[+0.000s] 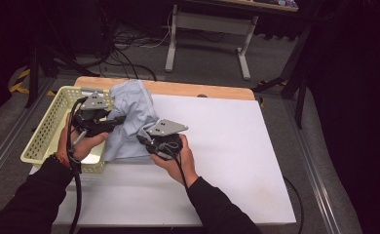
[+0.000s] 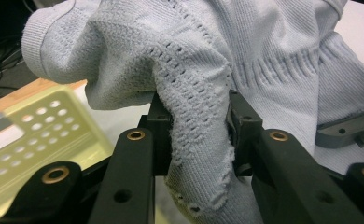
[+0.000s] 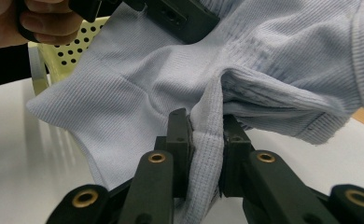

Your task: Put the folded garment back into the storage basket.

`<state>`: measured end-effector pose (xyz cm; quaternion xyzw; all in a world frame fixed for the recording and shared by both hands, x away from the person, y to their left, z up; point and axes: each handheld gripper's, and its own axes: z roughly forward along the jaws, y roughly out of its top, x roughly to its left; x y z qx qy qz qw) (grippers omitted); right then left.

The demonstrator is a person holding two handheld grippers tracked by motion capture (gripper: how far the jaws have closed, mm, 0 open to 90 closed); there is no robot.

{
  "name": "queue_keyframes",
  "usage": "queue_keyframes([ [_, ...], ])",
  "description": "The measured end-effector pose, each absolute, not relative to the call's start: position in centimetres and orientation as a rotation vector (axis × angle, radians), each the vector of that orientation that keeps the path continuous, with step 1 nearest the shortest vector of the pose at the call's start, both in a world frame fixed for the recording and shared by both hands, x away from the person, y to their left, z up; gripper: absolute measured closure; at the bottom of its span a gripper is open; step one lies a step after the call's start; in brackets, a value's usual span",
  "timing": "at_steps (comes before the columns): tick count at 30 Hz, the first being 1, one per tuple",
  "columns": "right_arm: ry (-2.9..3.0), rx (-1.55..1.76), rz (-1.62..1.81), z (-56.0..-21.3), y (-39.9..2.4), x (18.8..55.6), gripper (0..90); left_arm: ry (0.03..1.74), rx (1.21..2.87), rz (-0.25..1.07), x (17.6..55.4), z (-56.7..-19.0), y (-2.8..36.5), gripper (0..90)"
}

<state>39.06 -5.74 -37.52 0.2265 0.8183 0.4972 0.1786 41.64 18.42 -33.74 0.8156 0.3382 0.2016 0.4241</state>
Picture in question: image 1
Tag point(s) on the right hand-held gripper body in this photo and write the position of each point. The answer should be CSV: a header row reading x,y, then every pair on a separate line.
x,y
167,127

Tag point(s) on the dark table grommet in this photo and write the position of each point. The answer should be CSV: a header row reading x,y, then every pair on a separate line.
x,y
202,95

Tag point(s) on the light blue shirt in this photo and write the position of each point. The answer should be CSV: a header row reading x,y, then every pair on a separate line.
x,y
132,104

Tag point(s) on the black metal stand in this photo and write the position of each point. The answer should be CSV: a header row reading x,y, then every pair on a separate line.
x,y
300,97
33,78

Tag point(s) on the colourful patterned object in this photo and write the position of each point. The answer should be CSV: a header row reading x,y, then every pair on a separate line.
x,y
288,3

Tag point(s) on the white-legged wooden desk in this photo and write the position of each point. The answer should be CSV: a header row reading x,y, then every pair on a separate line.
x,y
210,23

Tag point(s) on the person's right hand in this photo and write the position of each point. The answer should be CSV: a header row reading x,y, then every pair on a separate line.
x,y
171,167

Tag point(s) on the yellow-black floor tape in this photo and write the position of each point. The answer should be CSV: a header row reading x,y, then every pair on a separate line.
x,y
271,83
19,85

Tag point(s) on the cream plastic basket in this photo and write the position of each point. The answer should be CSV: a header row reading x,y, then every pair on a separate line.
x,y
45,130

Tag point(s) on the person's left hand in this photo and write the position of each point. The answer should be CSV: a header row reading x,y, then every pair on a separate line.
x,y
81,146

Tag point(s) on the black curtain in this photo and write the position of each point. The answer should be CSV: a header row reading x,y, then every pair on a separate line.
x,y
357,97

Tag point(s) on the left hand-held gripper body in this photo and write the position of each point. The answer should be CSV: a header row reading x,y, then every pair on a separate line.
x,y
94,103

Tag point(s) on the aluminium floor rail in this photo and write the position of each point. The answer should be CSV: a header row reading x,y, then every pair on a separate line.
x,y
12,139
311,169

